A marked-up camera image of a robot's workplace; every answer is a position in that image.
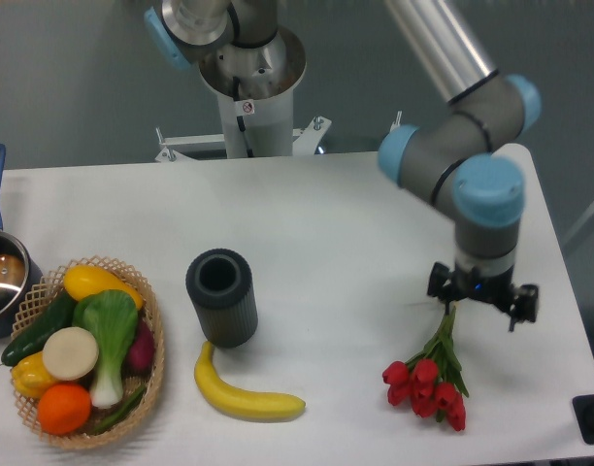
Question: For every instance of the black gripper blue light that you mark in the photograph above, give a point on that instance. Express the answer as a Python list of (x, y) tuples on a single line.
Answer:
[(520, 303)]

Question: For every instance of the red tulip bouquet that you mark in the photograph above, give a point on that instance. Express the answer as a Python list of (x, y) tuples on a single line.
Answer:
[(431, 381)]

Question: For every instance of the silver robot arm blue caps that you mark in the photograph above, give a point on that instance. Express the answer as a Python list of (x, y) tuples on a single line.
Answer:
[(455, 167)]

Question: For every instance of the black device at table edge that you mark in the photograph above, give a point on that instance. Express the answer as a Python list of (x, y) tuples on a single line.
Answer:
[(584, 410)]

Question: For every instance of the yellow banana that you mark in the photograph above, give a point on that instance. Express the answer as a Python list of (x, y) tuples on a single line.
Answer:
[(238, 402)]

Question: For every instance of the dark grey ribbed vase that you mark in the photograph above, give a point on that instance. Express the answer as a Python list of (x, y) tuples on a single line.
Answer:
[(219, 283)]

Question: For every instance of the purple sweet potato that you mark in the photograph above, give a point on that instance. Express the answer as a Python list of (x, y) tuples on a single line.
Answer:
[(141, 353)]

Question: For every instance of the green bok choy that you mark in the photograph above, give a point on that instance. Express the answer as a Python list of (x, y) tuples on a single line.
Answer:
[(111, 317)]

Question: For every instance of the green chili pepper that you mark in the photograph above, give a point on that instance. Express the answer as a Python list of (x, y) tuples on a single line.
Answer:
[(122, 412)]

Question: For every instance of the woven wicker basket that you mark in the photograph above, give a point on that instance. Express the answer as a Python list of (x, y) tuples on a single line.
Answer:
[(145, 384)]

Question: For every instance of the yellow squash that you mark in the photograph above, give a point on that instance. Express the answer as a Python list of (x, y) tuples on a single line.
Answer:
[(82, 281)]

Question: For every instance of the cream round disc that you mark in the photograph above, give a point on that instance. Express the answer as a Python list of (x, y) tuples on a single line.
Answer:
[(70, 353)]

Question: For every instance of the dark green cucumber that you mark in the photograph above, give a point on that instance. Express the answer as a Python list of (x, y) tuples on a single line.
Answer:
[(57, 315)]

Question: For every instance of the orange fruit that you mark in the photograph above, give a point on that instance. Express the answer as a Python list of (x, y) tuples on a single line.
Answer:
[(64, 408)]

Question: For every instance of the yellow bell pepper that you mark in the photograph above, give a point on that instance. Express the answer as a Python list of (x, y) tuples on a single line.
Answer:
[(31, 377)]

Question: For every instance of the white metal frame bracket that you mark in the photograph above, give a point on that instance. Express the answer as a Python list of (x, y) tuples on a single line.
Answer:
[(305, 141)]

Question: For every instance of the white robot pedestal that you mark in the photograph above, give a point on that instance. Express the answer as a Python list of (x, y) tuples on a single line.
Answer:
[(254, 93)]

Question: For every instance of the blue handled saucepan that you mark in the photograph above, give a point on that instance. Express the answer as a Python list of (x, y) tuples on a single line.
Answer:
[(18, 271)]

